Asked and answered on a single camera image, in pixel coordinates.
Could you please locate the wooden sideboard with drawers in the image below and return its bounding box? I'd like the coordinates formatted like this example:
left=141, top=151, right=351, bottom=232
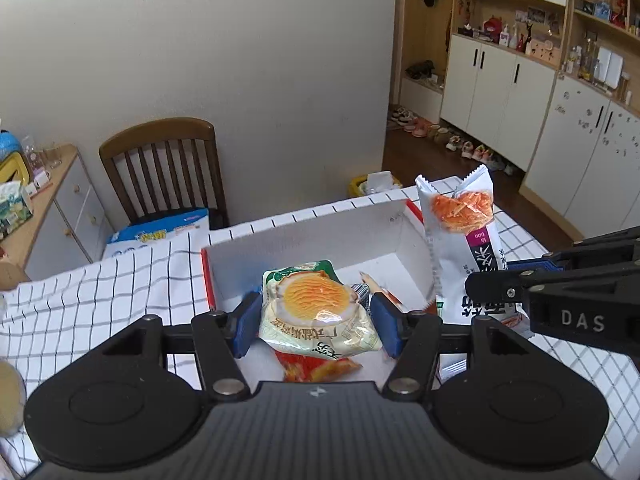
left=0, top=144, right=116, bottom=281

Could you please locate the white double-door cabinet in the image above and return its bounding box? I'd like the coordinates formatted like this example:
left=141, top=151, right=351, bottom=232
left=440, top=34, right=557, bottom=172

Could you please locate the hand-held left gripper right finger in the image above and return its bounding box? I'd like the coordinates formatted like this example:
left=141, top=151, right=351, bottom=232
left=370, top=292, right=542, bottom=397

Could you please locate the cream pastry packet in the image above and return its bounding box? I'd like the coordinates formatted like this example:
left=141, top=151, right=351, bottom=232
left=259, top=259, right=384, bottom=361

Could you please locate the row of shoes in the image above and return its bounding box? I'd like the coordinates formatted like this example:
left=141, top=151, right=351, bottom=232
left=387, top=105, right=521, bottom=177

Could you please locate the red cardboard box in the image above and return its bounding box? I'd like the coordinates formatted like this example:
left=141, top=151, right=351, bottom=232
left=201, top=198, right=471, bottom=384

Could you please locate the black item on shelf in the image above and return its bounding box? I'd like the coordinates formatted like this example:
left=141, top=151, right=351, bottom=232
left=405, top=60, right=437, bottom=81

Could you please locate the blue and yellow toy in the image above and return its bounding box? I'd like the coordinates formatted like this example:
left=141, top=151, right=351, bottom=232
left=0, top=129, right=32, bottom=182

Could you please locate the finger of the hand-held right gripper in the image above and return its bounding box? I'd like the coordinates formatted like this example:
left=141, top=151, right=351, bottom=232
left=465, top=259, right=640, bottom=307
left=541, top=226, right=640, bottom=269

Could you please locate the beige round object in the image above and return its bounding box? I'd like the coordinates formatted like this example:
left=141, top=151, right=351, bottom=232
left=0, top=360, right=27, bottom=437

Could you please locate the wooden chair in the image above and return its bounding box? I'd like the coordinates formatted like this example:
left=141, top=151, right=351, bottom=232
left=98, top=117, right=230, bottom=231

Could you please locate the white cabinet with stickers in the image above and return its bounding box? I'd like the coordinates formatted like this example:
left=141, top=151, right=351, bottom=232
left=520, top=75, right=640, bottom=242

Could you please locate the yellow waste bin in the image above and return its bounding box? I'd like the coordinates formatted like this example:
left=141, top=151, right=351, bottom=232
left=348, top=172, right=404, bottom=199

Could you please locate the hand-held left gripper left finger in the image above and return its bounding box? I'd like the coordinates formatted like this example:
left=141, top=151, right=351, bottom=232
left=99, top=292, right=262, bottom=398

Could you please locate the red ornament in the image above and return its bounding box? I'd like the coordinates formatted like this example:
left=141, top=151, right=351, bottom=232
left=481, top=16, right=504, bottom=44

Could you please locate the green tissue pack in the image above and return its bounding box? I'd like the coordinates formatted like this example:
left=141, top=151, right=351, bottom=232
left=0, top=181, right=34, bottom=237

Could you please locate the red rice cracker packet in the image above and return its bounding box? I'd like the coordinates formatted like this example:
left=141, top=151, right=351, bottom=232
left=275, top=350, right=362, bottom=384

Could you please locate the grey white snack packet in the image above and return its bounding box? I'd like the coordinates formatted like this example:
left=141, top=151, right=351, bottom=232
left=415, top=165, right=532, bottom=341

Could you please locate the blue and white carton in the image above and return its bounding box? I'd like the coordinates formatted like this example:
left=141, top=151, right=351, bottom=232
left=104, top=208, right=211, bottom=261

